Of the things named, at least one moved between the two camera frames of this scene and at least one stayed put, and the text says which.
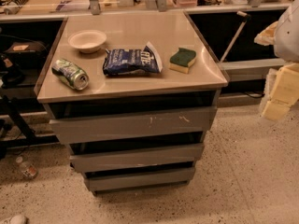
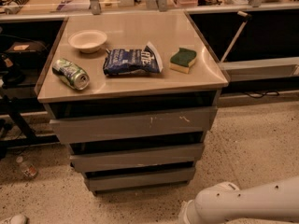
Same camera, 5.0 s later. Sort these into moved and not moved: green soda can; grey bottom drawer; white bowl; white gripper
Moved: white gripper
Not moved: grey bottom drawer; green soda can; white bowl
